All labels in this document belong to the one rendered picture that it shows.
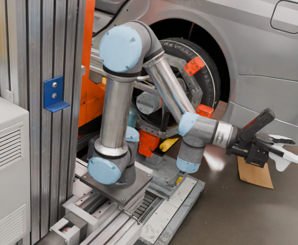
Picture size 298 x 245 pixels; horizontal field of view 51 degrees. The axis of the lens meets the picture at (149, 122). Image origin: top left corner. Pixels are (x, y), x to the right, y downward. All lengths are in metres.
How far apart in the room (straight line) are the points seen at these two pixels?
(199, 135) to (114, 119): 0.27
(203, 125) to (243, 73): 1.10
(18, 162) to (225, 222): 1.84
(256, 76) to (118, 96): 1.20
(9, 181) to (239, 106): 1.49
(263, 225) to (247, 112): 0.96
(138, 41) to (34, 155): 0.49
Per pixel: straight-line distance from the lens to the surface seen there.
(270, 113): 0.93
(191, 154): 0.97
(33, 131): 1.01
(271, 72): 1.97
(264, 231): 2.59
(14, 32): 0.86
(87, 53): 1.99
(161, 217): 2.25
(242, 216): 2.62
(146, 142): 2.15
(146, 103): 1.87
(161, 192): 2.34
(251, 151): 0.95
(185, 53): 1.93
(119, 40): 0.87
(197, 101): 1.89
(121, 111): 0.97
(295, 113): 2.02
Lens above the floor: 1.66
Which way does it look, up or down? 29 degrees down
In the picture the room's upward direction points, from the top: 11 degrees clockwise
